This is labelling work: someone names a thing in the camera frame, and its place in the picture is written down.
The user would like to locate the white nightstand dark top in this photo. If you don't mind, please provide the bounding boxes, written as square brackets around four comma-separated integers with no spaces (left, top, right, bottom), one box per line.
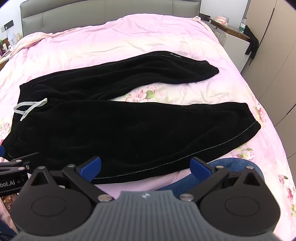
[208,19,251,73]

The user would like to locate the grey padded headboard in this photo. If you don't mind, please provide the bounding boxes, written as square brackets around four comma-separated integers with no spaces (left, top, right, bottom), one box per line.
[20,0,200,39]

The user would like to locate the wooden nightstand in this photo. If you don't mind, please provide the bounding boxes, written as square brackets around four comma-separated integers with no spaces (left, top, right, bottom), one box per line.
[0,44,12,71]

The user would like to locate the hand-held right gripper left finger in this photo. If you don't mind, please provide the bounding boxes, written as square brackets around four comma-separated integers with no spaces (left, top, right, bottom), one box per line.
[30,156,114,202]

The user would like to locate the beige wardrobe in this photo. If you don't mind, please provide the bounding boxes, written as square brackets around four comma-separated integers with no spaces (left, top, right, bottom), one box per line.
[240,0,296,160]

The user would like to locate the pink floral blanket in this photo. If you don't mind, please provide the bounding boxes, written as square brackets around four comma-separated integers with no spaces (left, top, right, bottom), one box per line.
[0,13,296,234]

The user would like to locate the black pants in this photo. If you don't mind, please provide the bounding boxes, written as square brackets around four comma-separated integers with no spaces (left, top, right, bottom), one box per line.
[0,50,262,184]

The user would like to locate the person's blue jeans leg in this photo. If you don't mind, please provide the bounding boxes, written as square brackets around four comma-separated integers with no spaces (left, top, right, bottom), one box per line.
[159,158,265,197]

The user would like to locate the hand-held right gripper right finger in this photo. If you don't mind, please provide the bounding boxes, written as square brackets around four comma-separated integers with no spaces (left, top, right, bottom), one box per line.
[179,157,265,202]

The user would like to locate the clear plastic bottle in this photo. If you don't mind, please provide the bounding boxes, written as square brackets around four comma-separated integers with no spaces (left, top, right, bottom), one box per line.
[238,17,247,33]

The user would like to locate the black hanging cloth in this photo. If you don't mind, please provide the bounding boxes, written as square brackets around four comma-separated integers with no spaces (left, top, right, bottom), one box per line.
[244,25,260,58]

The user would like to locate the black wall socket panel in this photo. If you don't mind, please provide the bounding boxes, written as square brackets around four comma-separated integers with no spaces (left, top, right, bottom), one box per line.
[0,20,14,32]

